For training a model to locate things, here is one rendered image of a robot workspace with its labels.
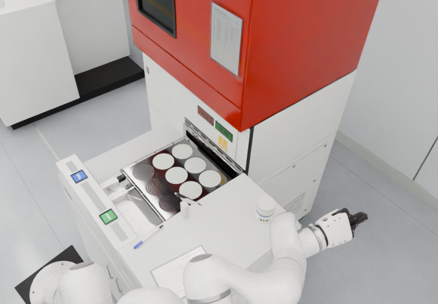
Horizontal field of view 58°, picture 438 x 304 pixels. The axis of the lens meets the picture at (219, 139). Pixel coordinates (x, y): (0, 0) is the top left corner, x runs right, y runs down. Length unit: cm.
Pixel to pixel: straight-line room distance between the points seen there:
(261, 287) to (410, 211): 235
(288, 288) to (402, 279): 194
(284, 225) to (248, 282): 33
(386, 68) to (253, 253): 181
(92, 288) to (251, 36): 86
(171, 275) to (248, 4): 94
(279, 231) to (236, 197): 51
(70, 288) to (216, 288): 42
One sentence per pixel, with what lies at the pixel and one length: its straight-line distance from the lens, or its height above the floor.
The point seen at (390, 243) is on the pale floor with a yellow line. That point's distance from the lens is 294.
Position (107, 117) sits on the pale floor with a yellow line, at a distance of 356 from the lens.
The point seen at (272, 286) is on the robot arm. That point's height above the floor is 146.
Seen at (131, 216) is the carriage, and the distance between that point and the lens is 173.
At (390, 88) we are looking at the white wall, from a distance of 297.
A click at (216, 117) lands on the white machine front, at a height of 114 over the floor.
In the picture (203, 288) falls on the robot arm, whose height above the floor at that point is 147.
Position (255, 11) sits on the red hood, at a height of 172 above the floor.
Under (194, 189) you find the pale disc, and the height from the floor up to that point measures 90.
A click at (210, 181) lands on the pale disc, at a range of 179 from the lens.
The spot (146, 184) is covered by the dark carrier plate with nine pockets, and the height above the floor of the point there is 90.
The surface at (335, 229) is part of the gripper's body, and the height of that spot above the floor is 122.
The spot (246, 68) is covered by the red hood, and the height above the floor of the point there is 152.
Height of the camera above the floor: 228
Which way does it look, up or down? 44 degrees down
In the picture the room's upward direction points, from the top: 3 degrees clockwise
